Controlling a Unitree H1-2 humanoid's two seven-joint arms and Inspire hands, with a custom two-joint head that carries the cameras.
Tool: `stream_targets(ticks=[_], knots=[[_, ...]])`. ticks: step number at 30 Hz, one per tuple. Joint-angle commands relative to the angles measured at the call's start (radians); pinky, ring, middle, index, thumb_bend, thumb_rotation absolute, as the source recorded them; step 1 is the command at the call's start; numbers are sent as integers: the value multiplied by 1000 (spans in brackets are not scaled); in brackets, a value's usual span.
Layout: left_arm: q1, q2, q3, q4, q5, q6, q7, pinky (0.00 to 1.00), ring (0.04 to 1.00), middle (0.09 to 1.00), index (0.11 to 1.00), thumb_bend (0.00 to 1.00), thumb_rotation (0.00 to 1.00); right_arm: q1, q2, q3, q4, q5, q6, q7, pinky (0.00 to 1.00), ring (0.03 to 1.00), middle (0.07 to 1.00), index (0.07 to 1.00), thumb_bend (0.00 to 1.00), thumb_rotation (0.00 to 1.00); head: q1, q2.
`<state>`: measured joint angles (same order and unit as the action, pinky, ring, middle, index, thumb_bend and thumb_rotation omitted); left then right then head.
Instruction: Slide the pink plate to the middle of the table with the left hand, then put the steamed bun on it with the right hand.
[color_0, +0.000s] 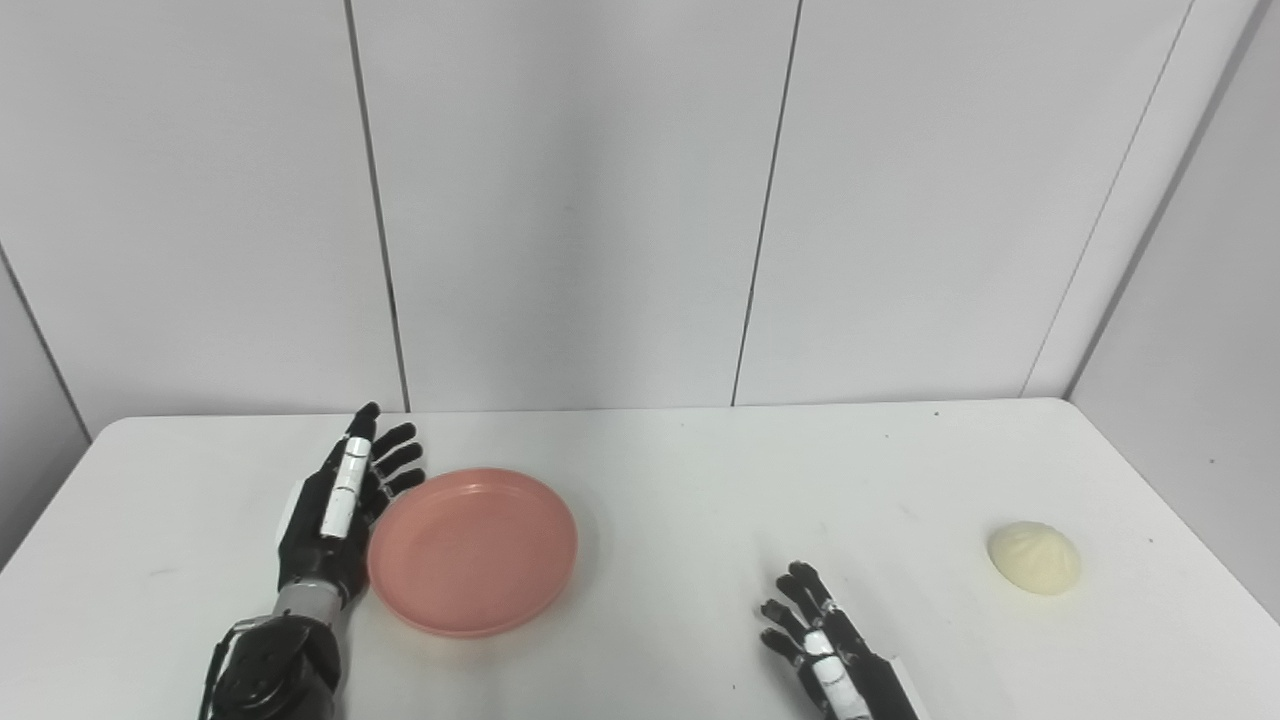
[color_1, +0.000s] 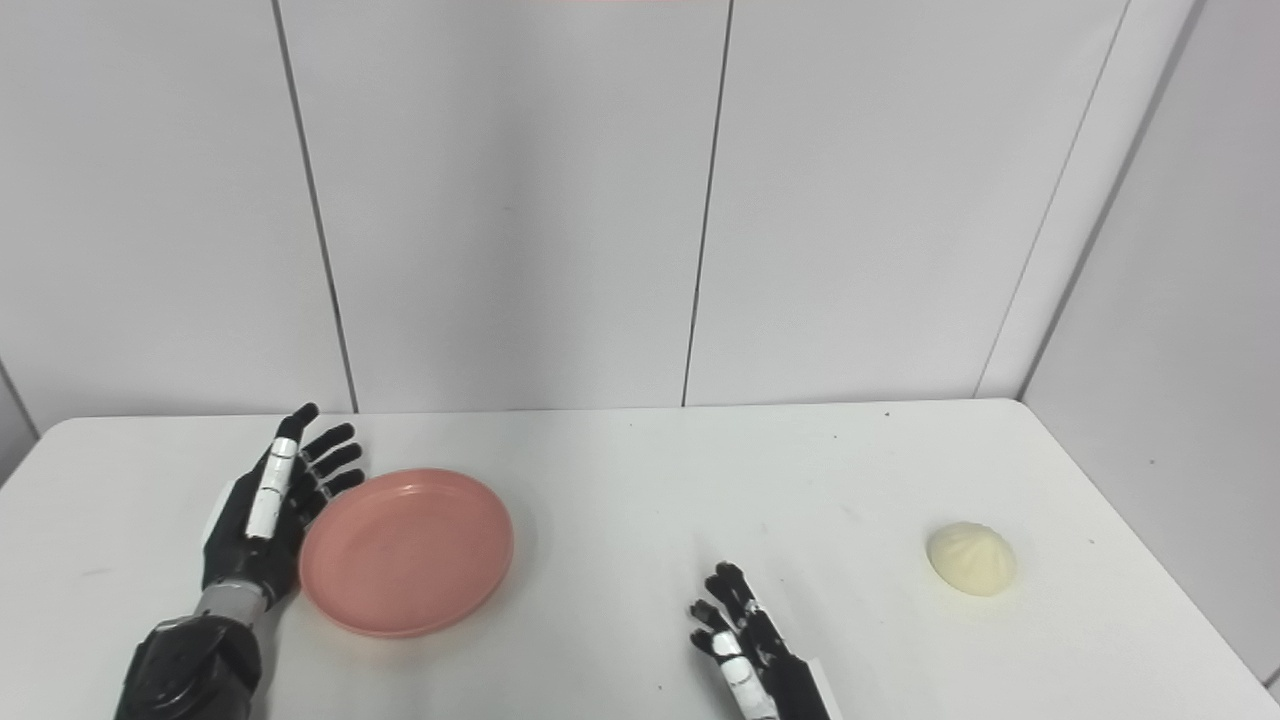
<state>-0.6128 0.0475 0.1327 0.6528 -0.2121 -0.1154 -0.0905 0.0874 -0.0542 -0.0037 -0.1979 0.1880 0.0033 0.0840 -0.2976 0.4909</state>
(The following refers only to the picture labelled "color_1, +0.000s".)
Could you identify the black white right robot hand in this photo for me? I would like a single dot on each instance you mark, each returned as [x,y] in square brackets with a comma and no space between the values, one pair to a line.
[780,685]

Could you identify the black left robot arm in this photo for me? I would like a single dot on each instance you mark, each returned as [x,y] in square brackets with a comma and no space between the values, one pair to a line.
[190,670]

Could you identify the cream steamed bun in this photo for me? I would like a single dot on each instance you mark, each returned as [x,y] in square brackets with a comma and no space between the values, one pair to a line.
[972,560]

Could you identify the pink round plate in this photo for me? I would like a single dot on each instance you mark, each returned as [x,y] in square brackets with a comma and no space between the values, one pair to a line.
[405,550]

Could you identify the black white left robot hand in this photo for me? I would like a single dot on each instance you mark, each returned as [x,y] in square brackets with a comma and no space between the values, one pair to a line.
[250,555]

